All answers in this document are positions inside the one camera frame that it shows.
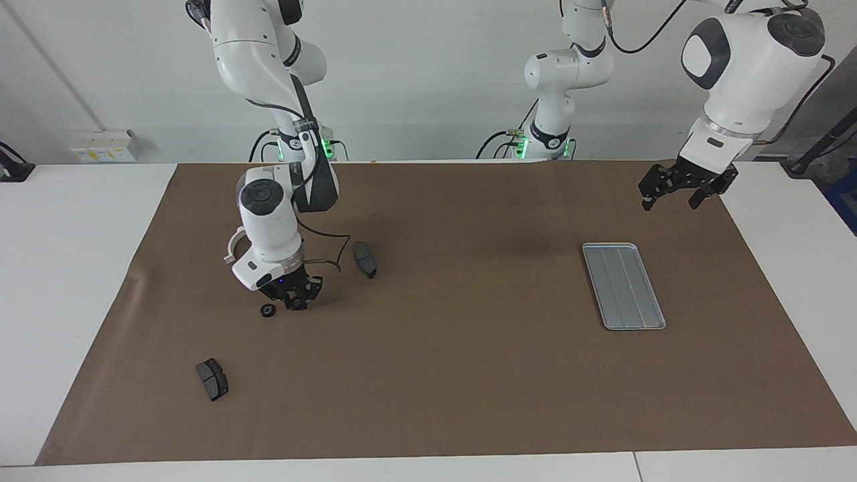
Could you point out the brown paper table mat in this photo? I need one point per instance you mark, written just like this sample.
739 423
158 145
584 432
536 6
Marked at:
428 375

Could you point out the silver metal tray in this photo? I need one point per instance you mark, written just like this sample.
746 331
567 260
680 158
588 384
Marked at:
626 288

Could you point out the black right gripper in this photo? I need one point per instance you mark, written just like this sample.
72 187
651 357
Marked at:
288 282

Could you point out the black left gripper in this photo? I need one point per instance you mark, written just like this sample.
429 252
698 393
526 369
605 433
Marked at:
696 173

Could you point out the white curved plastic bracket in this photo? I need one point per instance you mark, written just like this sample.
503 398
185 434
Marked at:
231 246

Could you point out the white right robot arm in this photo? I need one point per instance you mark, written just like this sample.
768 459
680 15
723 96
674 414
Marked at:
268 221

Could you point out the black stand pole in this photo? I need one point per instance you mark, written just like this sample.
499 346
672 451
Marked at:
823 144

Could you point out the blue box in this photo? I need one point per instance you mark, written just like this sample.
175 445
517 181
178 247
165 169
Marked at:
845 201

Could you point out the dark grey brake pad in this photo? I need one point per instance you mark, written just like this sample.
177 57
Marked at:
213 380
365 260

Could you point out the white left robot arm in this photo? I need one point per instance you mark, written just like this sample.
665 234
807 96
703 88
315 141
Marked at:
743 73

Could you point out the grey metal panel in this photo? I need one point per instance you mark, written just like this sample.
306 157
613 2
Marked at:
845 87

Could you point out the black clamp mount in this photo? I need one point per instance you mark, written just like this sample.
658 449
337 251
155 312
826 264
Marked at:
13 171

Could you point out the white wall socket box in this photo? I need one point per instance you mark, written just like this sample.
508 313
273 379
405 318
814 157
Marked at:
100 150

